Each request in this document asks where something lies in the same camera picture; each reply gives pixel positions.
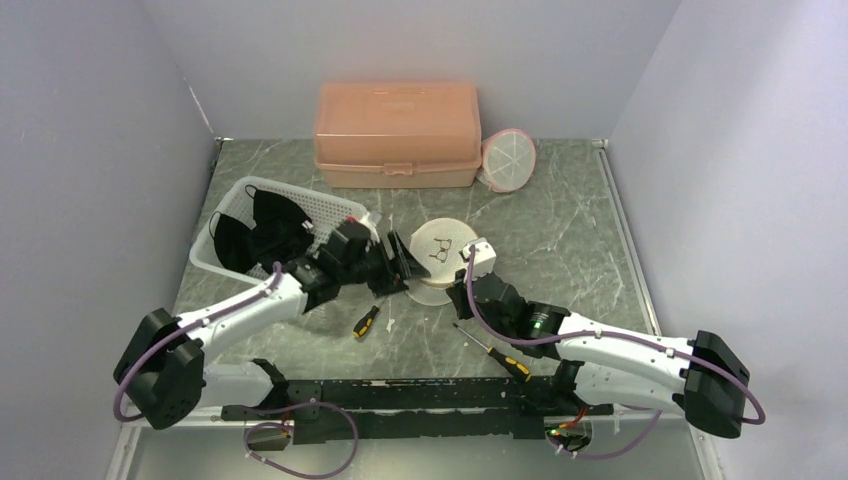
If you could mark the orange plastic storage box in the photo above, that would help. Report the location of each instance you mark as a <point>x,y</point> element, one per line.
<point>391,135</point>

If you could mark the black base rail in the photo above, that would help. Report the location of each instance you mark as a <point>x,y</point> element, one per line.
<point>320,411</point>

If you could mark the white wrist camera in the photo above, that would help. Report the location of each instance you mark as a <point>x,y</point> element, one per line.
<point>371,222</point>
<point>480,256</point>

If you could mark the small yellow black screwdriver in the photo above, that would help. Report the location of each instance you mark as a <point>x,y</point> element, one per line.
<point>364,324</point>

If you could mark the white mesh laundry bag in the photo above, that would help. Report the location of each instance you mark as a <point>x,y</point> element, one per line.
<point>437,245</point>

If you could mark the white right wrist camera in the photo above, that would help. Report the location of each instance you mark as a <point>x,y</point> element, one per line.
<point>480,256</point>

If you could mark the pink rimmed mesh bag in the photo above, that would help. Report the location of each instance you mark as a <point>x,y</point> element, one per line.
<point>508,160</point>

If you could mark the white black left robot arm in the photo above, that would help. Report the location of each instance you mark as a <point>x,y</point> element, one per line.
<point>168,369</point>

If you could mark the long yellow black screwdriver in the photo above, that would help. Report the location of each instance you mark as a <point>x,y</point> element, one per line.
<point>514,368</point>

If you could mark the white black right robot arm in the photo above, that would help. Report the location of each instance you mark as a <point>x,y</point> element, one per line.
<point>699,378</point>

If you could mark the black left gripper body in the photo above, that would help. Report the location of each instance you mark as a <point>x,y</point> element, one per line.
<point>374,264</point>

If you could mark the black bra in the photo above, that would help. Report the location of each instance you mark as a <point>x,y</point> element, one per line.
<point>282,232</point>

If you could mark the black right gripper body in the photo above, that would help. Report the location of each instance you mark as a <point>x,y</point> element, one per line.
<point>465,277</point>

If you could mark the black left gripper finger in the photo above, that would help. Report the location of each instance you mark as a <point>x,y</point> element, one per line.
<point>406,265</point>
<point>387,285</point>

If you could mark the white plastic basket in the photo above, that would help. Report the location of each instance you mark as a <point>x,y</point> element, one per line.
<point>326,212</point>

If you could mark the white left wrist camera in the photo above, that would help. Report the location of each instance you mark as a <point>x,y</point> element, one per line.
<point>371,222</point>

